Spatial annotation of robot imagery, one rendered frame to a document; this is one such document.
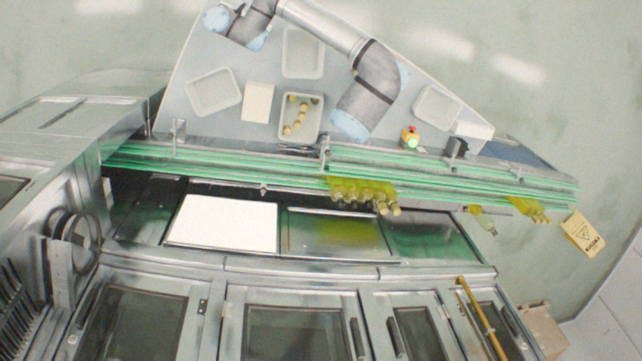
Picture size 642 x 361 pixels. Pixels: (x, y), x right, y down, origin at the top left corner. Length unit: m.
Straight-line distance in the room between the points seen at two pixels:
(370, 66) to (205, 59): 0.87
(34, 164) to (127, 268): 0.47
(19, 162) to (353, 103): 1.05
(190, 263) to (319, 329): 0.48
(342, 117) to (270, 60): 0.71
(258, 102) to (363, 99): 0.71
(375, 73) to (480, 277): 0.99
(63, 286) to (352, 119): 0.94
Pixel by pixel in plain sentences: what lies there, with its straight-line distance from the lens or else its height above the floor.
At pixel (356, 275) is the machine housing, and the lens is 1.15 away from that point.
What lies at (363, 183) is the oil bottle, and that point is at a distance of 1.38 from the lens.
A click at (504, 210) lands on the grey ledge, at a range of 2.05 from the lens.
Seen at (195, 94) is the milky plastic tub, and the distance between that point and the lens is 1.49.
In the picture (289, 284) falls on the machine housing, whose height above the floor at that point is 1.43.
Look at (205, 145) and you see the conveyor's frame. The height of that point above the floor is 0.86.
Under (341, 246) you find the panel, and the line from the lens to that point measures 1.25.
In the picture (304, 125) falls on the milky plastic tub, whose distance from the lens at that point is 1.47.
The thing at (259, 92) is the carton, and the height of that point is 0.83.
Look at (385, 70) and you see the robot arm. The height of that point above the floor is 1.44.
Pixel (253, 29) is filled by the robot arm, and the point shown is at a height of 1.24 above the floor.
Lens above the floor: 2.15
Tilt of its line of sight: 60 degrees down
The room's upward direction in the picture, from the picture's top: 168 degrees clockwise
